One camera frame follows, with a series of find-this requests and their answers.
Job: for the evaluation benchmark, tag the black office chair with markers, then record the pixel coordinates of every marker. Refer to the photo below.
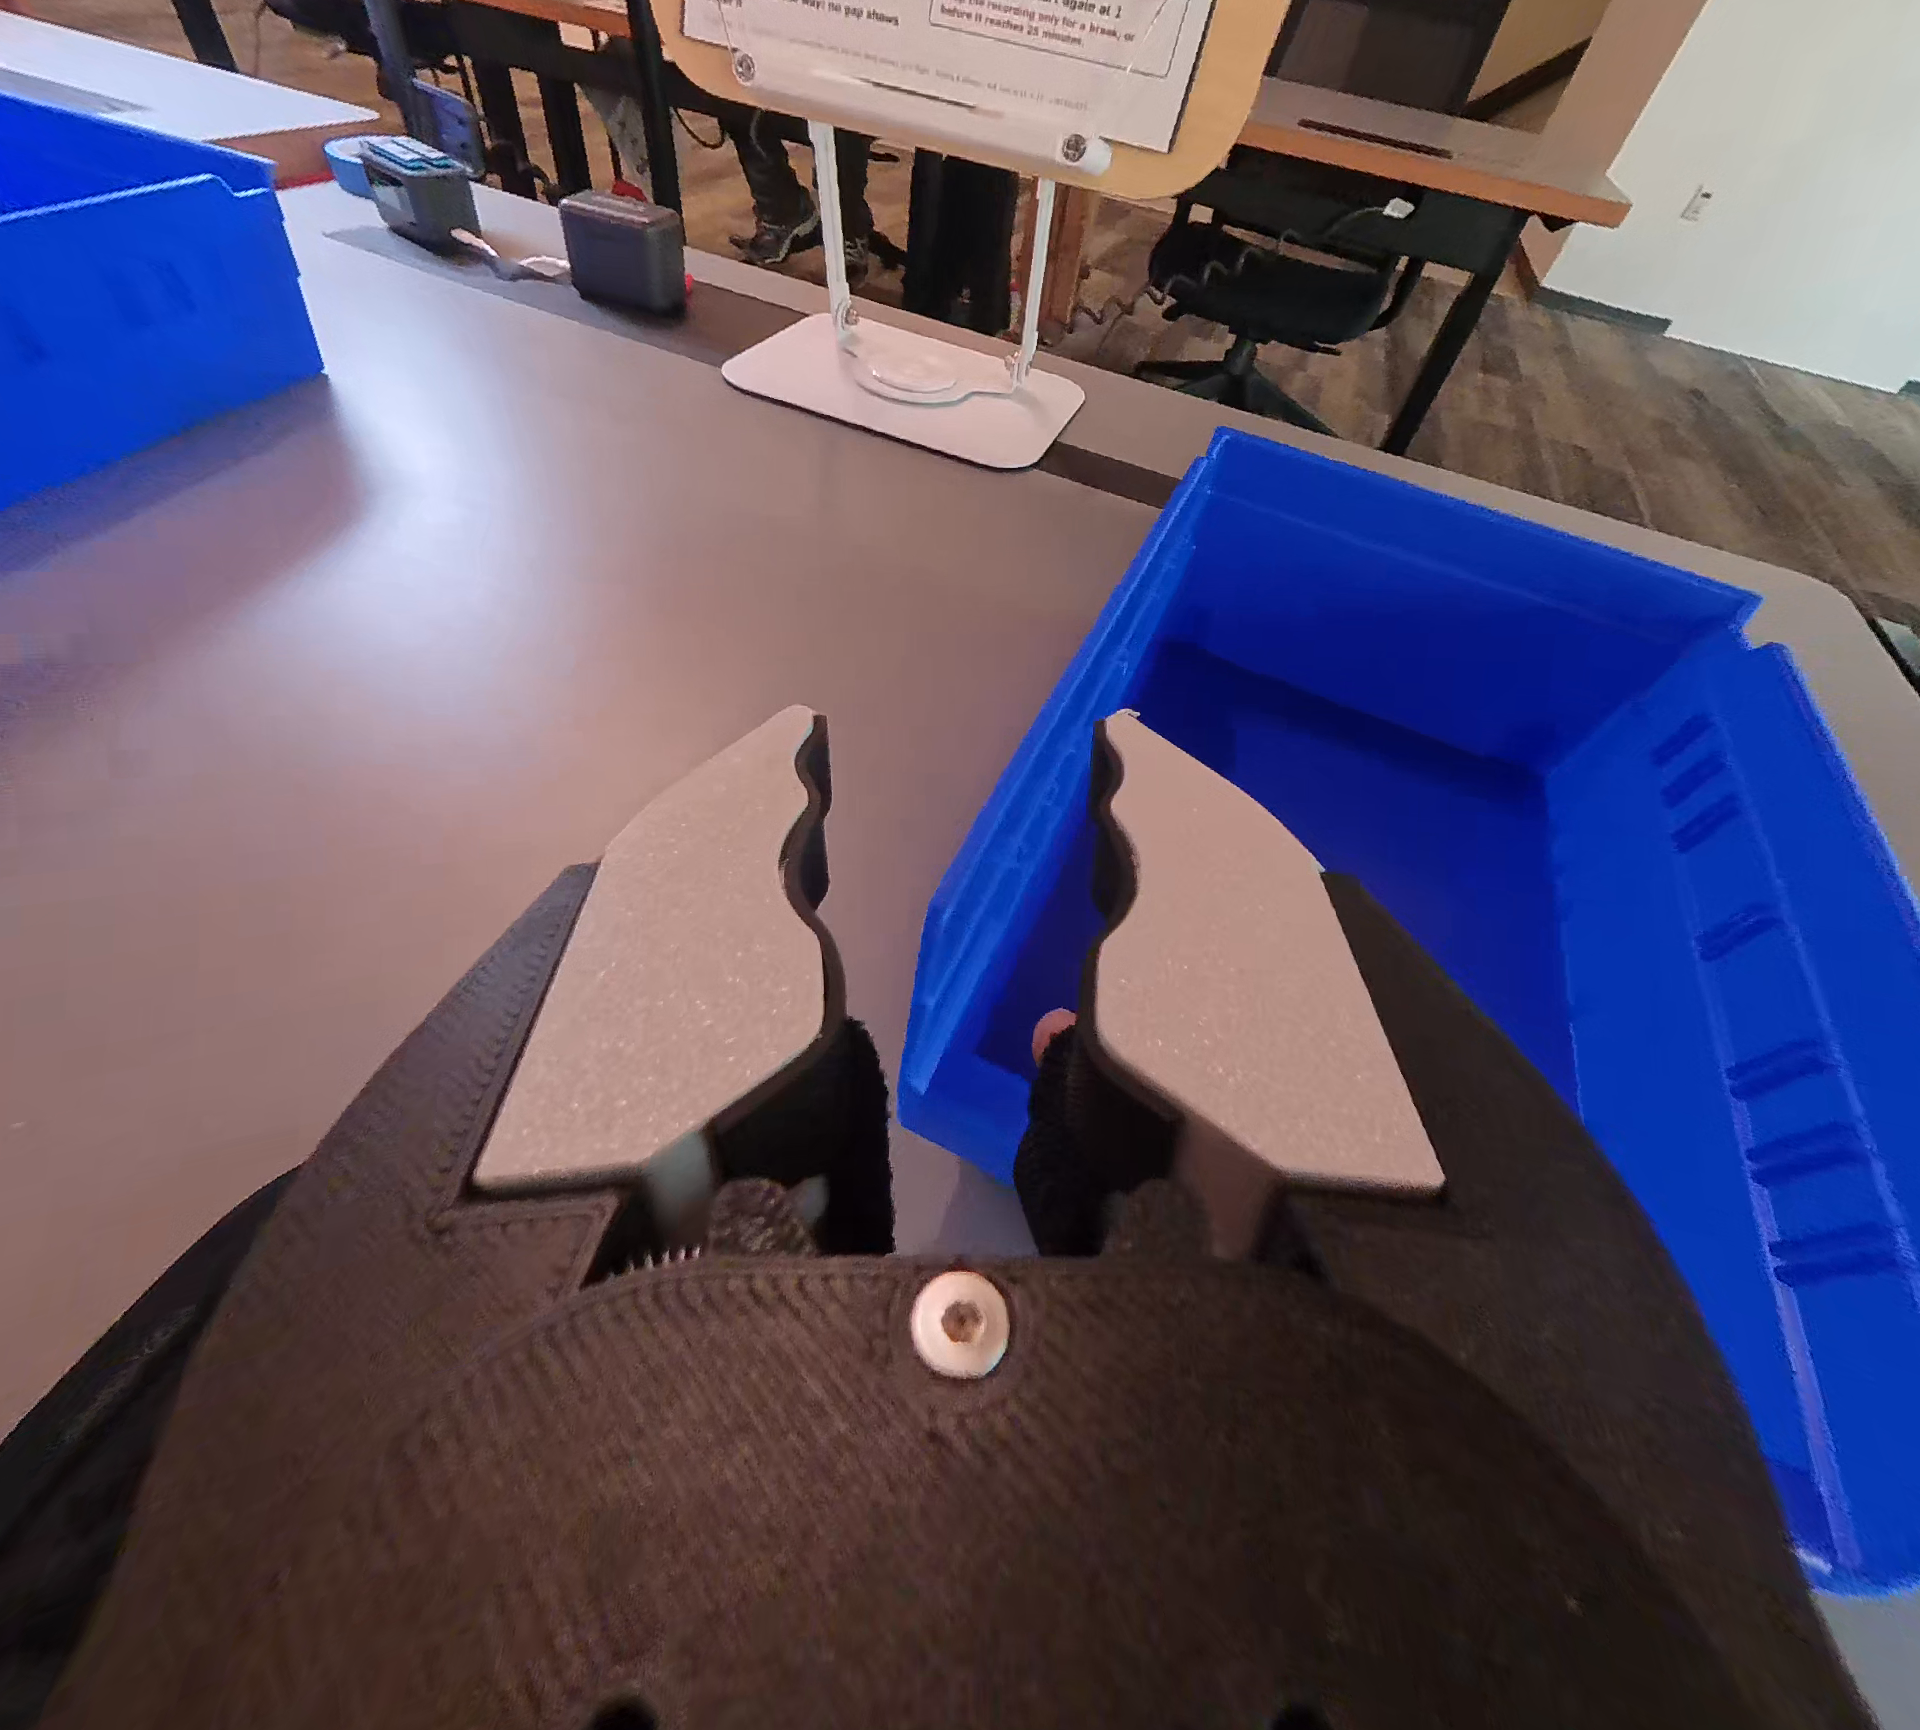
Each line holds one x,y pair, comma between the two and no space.
1411,7

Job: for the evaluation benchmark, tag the blue plastic bin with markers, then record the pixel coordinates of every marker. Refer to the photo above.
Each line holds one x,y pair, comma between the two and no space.
1425,590
150,306

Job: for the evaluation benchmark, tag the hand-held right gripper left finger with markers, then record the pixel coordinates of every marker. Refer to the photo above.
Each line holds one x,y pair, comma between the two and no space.
658,995

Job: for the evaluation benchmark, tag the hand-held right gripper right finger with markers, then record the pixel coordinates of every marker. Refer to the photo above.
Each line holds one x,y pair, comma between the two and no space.
1246,1010

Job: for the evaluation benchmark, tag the dark grey case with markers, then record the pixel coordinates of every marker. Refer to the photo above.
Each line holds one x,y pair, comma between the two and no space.
622,261

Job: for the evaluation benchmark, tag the grey charger box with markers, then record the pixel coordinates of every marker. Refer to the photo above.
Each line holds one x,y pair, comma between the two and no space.
428,206

